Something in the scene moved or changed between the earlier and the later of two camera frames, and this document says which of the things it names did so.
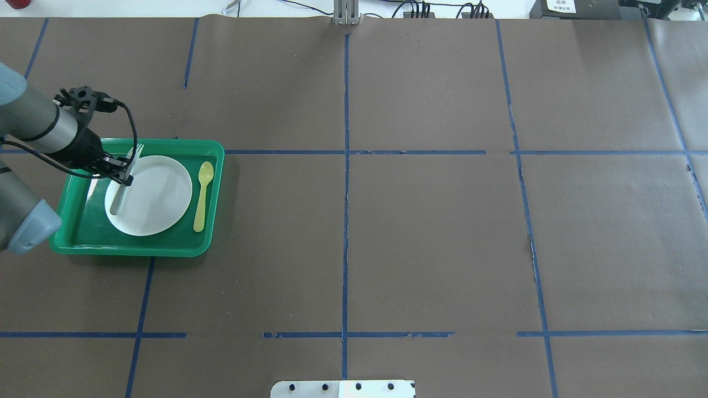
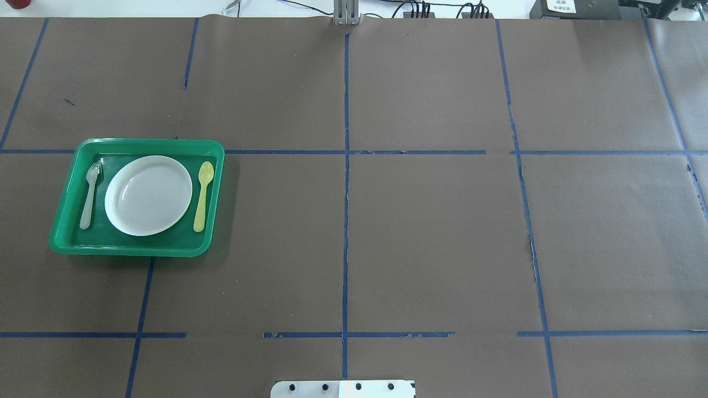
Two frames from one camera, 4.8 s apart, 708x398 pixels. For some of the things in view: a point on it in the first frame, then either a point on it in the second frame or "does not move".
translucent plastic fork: x=120 y=193 → x=92 y=174
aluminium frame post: x=345 y=12 does not move
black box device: x=576 y=10 does not move
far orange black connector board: x=418 y=15 does not move
